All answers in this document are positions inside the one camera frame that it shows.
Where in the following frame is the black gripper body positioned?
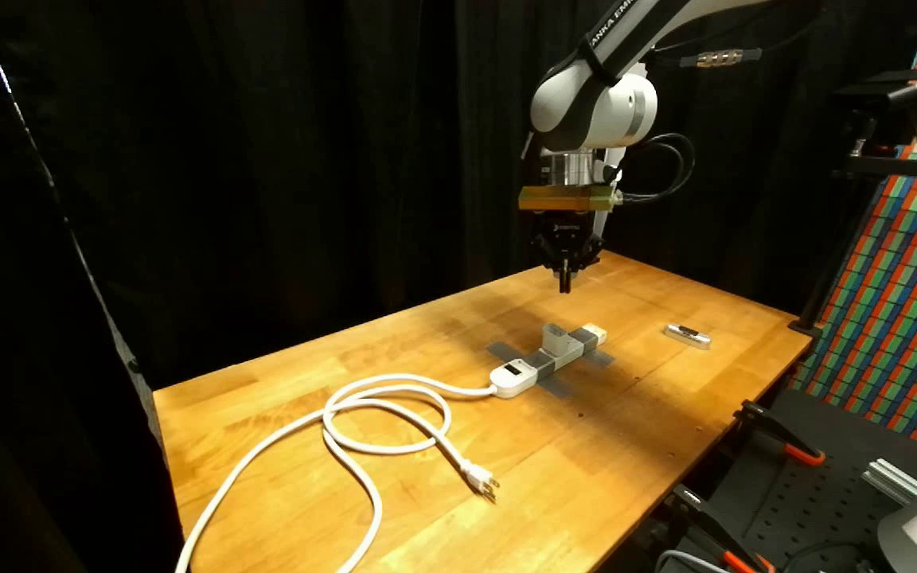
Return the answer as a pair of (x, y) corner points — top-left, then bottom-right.
(520, 209), (605, 265)

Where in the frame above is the white cube charger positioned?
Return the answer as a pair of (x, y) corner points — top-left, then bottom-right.
(538, 320), (589, 365)

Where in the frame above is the white power strip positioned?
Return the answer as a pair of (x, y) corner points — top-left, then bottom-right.
(487, 317), (613, 405)

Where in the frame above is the small black object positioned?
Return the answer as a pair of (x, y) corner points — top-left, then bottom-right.
(662, 317), (717, 351)

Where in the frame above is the black orange-tipped spring clamp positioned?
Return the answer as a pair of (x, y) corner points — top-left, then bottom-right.
(676, 488), (771, 573)
(737, 401), (832, 470)

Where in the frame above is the black curtain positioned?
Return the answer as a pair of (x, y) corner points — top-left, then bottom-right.
(0, 0), (917, 573)

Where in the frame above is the colourful checkered board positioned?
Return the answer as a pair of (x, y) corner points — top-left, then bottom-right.
(790, 0), (917, 454)

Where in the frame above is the silver aluminium extrusion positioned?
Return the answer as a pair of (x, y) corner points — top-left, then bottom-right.
(864, 454), (917, 509)

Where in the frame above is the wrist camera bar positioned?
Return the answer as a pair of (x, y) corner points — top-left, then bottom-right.
(516, 181), (626, 217)

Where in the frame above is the white power cord with plug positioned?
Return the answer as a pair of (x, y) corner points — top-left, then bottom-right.
(171, 369), (504, 573)

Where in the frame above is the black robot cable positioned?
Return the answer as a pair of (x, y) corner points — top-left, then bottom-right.
(621, 28), (833, 208)

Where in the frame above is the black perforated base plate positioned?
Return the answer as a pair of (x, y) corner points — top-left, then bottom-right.
(690, 384), (917, 573)

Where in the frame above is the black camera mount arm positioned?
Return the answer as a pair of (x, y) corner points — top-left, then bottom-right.
(833, 61), (917, 184)

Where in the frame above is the silver metal frame pole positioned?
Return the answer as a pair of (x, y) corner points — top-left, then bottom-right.
(0, 9), (165, 439)

